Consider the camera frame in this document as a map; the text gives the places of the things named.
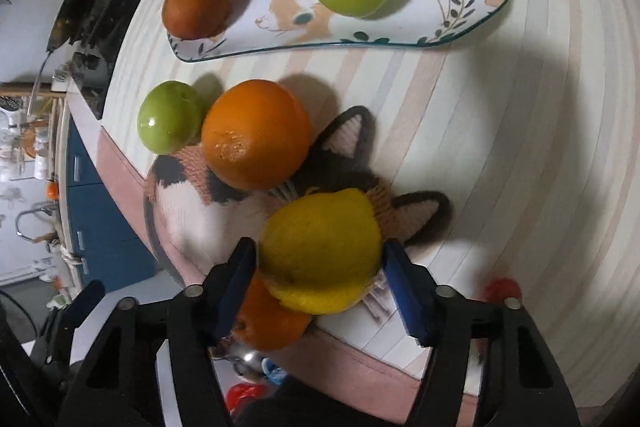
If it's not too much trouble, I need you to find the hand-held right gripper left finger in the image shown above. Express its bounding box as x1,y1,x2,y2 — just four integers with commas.
55,237,258,427

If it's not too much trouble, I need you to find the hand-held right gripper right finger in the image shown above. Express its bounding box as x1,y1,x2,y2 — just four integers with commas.
383,239,582,427

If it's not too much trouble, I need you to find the yellow lemon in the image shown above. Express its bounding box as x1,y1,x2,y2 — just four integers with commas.
260,188,384,316

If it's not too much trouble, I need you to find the large orange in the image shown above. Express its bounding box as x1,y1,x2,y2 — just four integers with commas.
201,79,313,192

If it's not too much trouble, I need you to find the small orange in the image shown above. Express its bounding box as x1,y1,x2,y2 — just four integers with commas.
232,272,313,352

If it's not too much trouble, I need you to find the small red object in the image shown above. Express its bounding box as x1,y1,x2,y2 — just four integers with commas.
484,278,523,306

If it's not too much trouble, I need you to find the cat face mat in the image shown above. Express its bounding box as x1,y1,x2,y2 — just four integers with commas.
143,106,451,288

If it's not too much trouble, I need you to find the blue cabinet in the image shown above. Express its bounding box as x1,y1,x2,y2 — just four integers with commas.
65,117,160,294

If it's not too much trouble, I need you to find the small green apple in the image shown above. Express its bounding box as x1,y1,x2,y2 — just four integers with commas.
137,81,207,155

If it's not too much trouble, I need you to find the metal faucet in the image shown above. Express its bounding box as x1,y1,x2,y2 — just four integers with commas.
15,205,60,243

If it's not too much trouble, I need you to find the small reddish brown fruit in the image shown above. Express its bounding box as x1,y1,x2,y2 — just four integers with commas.
161,0,232,40

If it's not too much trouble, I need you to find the black gas stove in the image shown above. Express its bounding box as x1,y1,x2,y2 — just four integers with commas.
47,0,188,120

